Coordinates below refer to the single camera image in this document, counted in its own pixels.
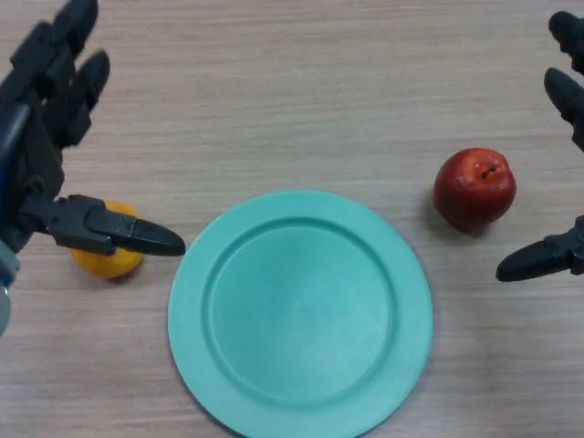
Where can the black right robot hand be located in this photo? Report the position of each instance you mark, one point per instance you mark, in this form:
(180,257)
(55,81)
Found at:
(568,100)

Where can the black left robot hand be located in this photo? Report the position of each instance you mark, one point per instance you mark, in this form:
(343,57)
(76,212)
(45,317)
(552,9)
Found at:
(32,137)

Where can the red apple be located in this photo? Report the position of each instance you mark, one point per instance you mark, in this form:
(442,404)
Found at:
(472,191)

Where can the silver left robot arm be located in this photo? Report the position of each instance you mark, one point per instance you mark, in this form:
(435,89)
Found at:
(3,305)

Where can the green round plate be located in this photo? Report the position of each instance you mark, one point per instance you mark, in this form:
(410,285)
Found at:
(301,315)

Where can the yellow pear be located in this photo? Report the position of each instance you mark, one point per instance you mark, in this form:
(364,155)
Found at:
(107,265)

